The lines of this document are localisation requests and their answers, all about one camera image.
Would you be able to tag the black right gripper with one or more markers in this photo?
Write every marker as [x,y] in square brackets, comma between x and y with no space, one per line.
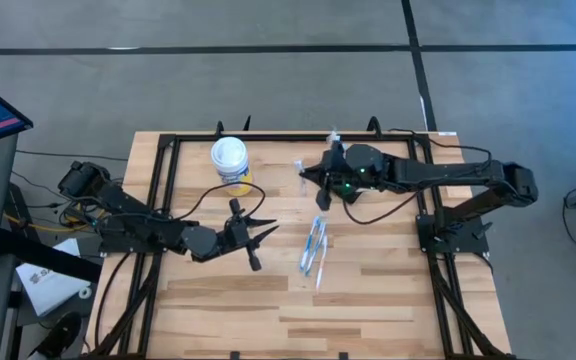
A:
[335,175]

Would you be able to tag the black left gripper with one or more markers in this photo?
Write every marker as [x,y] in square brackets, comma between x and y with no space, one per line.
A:
[235,237]

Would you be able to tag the green toothbrush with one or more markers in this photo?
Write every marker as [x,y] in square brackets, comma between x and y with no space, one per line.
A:
[333,137]

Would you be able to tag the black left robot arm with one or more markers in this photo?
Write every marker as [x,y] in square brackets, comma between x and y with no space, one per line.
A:
[128,205]

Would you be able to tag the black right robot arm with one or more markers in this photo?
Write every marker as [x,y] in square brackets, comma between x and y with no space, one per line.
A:
[443,172]

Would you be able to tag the white-lidded yellow wipes canister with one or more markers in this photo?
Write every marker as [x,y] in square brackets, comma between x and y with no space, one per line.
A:
[229,157]

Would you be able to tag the white table sticker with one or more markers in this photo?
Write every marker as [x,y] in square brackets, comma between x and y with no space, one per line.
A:
[447,133]

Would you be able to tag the black desk beam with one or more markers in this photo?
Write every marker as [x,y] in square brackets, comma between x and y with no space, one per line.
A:
[43,255]

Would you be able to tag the white paper booklet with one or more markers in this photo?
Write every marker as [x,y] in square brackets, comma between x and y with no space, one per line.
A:
[48,287]

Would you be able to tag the black aluminium table frame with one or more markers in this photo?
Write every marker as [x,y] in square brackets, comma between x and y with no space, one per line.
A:
[293,137]

